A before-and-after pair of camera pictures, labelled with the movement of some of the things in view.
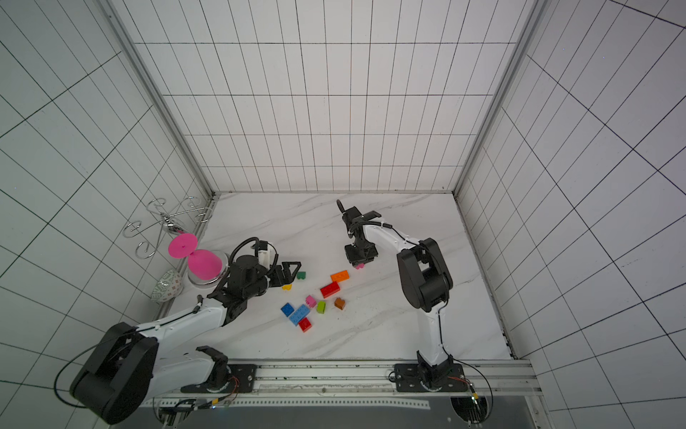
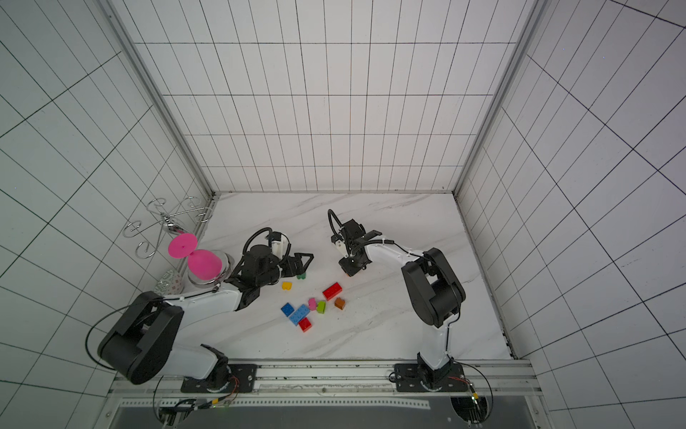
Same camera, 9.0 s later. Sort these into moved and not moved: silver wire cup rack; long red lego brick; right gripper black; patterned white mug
Moved: right gripper black
Not moved: patterned white mug; silver wire cup rack; long red lego brick
